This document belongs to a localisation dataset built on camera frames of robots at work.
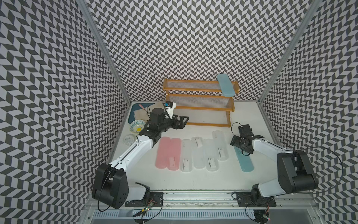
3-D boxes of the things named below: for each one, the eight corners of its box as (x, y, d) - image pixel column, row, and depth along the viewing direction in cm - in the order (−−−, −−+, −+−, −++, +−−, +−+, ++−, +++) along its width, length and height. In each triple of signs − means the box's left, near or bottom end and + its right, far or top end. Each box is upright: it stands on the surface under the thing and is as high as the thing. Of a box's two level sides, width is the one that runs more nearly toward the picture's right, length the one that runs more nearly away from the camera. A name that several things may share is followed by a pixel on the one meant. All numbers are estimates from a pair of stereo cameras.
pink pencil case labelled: (167, 170, 85) (166, 169, 83) (169, 139, 99) (169, 137, 97) (181, 170, 85) (181, 169, 83) (181, 139, 99) (181, 137, 97)
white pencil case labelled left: (179, 172, 85) (179, 171, 83) (180, 141, 98) (180, 139, 96) (193, 172, 85) (193, 171, 83) (192, 141, 98) (192, 139, 96)
